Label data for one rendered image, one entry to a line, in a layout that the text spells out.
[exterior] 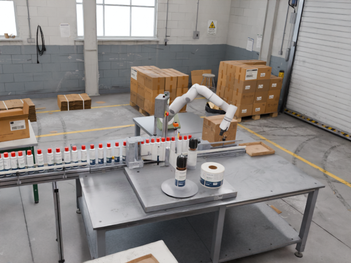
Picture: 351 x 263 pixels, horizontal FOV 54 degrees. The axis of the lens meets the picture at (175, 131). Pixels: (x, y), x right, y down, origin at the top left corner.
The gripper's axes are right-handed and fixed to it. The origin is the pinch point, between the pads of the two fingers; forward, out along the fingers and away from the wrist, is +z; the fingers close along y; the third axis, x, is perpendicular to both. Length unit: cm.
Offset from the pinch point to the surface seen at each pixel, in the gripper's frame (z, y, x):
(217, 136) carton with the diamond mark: 7.8, -15.8, 7.7
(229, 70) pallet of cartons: -63, -327, 190
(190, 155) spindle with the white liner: 22, 31, -44
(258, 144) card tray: 2, -13, 64
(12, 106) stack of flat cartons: 145, -378, -177
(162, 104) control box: -10, 0, -74
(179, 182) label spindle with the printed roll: 35, 64, -64
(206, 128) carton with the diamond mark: 5.9, -32.4, 1.2
